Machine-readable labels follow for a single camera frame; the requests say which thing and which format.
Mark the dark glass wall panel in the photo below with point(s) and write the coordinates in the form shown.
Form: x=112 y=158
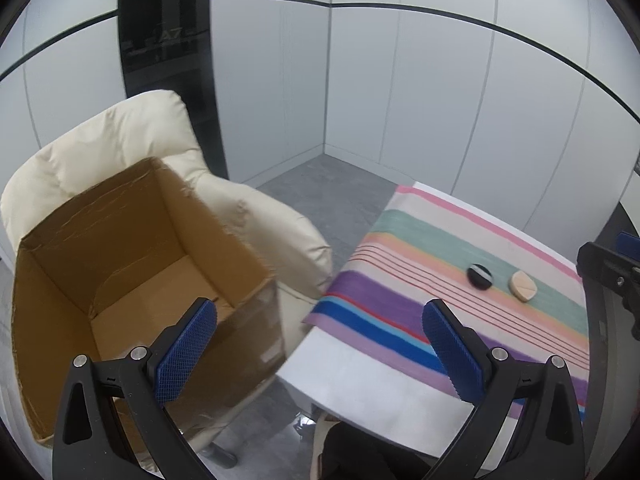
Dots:
x=165 y=35

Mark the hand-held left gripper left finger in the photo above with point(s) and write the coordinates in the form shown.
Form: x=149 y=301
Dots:
x=187 y=350

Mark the brown cardboard box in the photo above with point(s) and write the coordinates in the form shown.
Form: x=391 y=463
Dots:
x=125 y=220

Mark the beige oval case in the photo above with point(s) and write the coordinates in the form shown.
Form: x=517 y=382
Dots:
x=522 y=286

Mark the black round compact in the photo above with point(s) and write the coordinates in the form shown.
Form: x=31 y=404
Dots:
x=481 y=277

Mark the person's leg in black trousers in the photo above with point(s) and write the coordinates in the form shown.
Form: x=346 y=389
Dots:
x=360 y=455

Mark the cream padded armchair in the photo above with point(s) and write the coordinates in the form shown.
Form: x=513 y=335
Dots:
x=125 y=130

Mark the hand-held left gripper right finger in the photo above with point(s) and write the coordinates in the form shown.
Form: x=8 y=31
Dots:
x=452 y=350

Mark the striped pastel cloth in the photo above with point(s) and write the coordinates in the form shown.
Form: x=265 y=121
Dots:
x=425 y=240

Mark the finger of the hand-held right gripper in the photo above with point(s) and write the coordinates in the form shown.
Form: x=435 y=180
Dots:
x=600 y=262
x=629 y=244

